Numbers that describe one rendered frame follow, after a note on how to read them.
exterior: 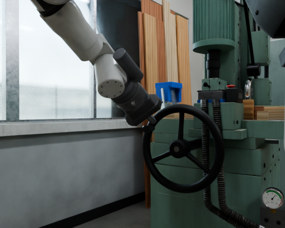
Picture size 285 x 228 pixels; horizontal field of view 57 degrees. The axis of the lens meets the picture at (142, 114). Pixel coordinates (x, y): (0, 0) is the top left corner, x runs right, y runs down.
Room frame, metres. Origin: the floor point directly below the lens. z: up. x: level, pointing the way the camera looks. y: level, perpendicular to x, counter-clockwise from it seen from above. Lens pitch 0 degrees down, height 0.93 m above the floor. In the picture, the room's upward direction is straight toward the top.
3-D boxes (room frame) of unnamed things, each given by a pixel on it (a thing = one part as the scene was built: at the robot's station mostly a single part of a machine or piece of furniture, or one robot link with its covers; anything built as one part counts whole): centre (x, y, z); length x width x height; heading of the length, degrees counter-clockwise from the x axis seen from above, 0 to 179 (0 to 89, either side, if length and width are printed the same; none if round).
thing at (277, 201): (0.83, -0.41, 0.65); 0.06 x 0.04 x 0.08; 57
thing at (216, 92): (0.93, -0.28, 0.99); 0.13 x 0.11 x 0.06; 57
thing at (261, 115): (0.91, -0.42, 0.92); 0.04 x 0.04 x 0.03; 62
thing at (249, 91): (1.19, -0.48, 1.02); 0.12 x 0.03 x 0.12; 147
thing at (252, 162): (1.25, -0.37, 0.76); 0.57 x 0.45 x 0.09; 147
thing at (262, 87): (1.21, -0.54, 1.02); 0.09 x 0.07 x 0.12; 57
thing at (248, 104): (1.03, -0.35, 0.94); 0.16 x 0.02 x 0.08; 57
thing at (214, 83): (1.16, -0.32, 1.03); 0.14 x 0.07 x 0.09; 147
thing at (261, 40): (1.24, -0.55, 1.23); 0.09 x 0.08 x 0.15; 147
